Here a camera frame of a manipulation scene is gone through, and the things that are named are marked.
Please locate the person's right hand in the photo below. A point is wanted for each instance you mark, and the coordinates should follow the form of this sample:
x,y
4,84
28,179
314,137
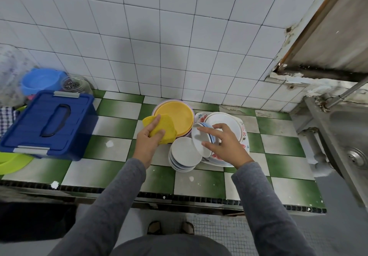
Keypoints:
x,y
230,148

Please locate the person's left hand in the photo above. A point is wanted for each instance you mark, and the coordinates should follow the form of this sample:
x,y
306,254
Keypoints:
x,y
146,146

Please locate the white blue-rimmed bowl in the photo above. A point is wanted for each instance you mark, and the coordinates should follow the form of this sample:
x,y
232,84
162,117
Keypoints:
x,y
201,145

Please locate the stack of small white bowls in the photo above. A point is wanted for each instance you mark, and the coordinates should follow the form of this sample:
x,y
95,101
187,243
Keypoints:
x,y
185,152

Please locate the person's right forearm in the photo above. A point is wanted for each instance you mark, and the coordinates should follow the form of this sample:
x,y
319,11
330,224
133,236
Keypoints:
x,y
273,212

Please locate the person's black shoe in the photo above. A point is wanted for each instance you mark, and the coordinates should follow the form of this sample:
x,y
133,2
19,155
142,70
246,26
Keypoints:
x,y
154,227
188,227

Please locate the glass jar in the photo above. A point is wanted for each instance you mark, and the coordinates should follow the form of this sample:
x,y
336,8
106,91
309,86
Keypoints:
x,y
76,85

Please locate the blue plastic box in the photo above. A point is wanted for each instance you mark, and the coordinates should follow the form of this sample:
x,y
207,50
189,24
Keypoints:
x,y
49,123

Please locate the stainless steel sink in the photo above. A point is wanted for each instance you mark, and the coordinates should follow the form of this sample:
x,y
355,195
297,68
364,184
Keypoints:
x,y
345,143

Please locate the blue plastic bowl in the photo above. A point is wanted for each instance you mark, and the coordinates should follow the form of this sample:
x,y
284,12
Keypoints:
x,y
41,80

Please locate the metal faucet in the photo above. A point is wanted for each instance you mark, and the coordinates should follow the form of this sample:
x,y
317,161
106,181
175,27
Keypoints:
x,y
345,95

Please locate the lime green plastic bowl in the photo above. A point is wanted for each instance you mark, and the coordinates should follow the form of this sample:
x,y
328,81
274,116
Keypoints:
x,y
11,162

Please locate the blue white checked cloth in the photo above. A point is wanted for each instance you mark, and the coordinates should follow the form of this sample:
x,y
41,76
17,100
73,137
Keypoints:
x,y
6,120

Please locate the clear plastic bag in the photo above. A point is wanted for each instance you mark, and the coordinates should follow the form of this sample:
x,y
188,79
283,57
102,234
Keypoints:
x,y
11,72

